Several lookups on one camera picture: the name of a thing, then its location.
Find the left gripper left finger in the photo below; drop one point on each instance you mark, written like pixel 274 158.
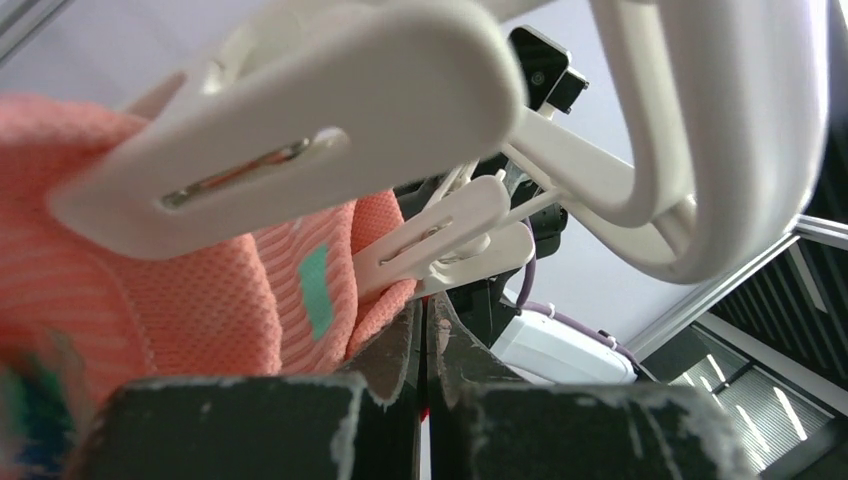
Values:
pixel 361 422

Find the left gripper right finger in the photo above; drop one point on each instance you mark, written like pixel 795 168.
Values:
pixel 486 422

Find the pink sock green patches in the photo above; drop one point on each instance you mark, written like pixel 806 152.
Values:
pixel 78 321

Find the white clip hanger frame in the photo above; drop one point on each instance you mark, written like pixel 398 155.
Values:
pixel 309 104

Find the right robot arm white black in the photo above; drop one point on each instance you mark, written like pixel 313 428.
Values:
pixel 535 340

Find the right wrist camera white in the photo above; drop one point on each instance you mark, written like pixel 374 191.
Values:
pixel 551 81

